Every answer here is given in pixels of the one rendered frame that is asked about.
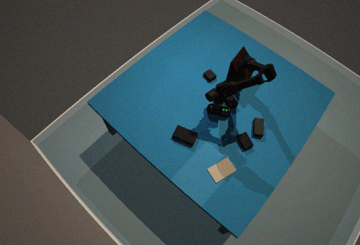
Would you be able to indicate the dark grey switch panel with green rocker switches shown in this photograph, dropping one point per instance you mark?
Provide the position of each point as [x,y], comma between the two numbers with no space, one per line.
[225,111]

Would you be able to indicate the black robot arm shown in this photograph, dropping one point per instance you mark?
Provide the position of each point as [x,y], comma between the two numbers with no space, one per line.
[231,87]

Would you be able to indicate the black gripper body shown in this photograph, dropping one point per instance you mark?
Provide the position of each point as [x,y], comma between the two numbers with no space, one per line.
[217,106]

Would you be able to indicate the beige flat rectangular block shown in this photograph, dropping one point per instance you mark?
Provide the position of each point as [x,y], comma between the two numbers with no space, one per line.
[221,170]

